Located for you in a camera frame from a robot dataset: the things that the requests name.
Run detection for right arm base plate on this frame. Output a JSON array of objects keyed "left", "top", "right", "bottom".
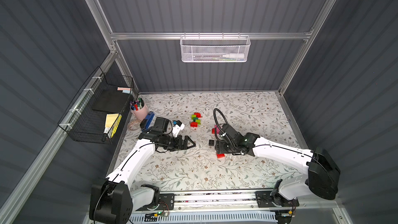
[{"left": 255, "top": 190, "right": 300, "bottom": 209}]

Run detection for yellow sticky note pad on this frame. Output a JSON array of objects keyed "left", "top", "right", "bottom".
[{"left": 103, "top": 114, "right": 122, "bottom": 139}]

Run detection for black notebook in basket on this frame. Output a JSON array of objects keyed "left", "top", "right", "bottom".
[{"left": 92, "top": 90, "right": 130, "bottom": 114}]

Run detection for blue stapler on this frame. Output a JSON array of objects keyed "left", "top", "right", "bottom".
[{"left": 140, "top": 112, "right": 154, "bottom": 131}]

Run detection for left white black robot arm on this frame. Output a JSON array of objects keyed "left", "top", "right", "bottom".
[{"left": 89, "top": 117, "right": 196, "bottom": 224}]

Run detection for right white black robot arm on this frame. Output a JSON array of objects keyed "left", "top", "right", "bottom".
[{"left": 215, "top": 133, "right": 341, "bottom": 206}]

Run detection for black wire wall basket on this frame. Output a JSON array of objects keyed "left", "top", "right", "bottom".
[{"left": 58, "top": 67, "right": 135, "bottom": 145}]

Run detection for pink pen cup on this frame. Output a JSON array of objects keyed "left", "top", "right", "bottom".
[{"left": 130, "top": 97, "right": 149, "bottom": 121}]

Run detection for round tape roll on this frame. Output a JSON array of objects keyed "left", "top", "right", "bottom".
[{"left": 127, "top": 119, "right": 141, "bottom": 131}]

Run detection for red lego brick rounded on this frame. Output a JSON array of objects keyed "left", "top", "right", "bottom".
[{"left": 217, "top": 153, "right": 225, "bottom": 159}]

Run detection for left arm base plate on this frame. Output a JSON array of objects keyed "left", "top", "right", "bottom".
[{"left": 138, "top": 193, "right": 175, "bottom": 211}]

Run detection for white marker in basket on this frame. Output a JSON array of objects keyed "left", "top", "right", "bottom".
[{"left": 221, "top": 54, "right": 245, "bottom": 60}]

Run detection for white wire mesh basket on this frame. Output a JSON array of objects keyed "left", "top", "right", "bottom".
[{"left": 180, "top": 35, "right": 251, "bottom": 63}]

